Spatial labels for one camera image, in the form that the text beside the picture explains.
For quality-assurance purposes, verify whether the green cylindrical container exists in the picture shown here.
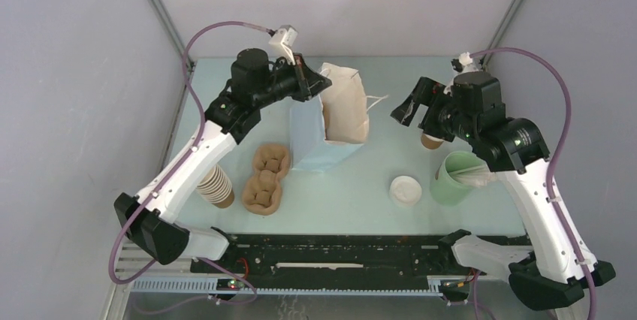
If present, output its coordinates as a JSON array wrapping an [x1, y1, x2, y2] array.
[[430, 151, 486, 206]]

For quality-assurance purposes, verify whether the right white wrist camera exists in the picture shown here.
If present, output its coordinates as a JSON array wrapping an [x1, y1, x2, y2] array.
[[444, 52, 482, 94]]

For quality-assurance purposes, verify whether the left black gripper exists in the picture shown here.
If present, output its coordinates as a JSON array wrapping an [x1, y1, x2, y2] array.
[[254, 53, 332, 109]]

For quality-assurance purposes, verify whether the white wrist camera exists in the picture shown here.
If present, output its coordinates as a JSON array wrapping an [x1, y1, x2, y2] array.
[[268, 25, 298, 65], [444, 52, 482, 94]]

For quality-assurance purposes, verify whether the light blue paper bag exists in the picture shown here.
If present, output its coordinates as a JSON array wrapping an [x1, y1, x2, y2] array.
[[290, 62, 388, 172]]

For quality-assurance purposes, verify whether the stack of white lids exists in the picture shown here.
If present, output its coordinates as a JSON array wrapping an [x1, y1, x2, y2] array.
[[389, 176, 422, 207]]

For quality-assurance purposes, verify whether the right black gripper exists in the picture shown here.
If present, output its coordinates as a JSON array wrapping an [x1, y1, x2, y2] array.
[[389, 77, 475, 143]]

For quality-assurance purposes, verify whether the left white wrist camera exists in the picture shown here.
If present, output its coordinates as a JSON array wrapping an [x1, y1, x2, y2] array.
[[268, 25, 298, 65]]

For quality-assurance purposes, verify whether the brown pulp cup carrier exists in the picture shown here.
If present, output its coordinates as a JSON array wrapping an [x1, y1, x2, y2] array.
[[241, 143, 291, 216]]

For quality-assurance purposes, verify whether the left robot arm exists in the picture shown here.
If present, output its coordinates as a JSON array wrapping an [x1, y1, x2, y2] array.
[[114, 48, 332, 273]]

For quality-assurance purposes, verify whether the stack of paper cups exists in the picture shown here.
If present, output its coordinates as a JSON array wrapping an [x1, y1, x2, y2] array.
[[195, 165, 235, 209]]

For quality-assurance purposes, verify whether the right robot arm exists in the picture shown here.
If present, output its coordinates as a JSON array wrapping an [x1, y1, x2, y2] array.
[[391, 71, 616, 311]]

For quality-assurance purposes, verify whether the brown paper coffee cup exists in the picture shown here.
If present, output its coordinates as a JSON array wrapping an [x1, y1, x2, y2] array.
[[421, 134, 444, 149]]

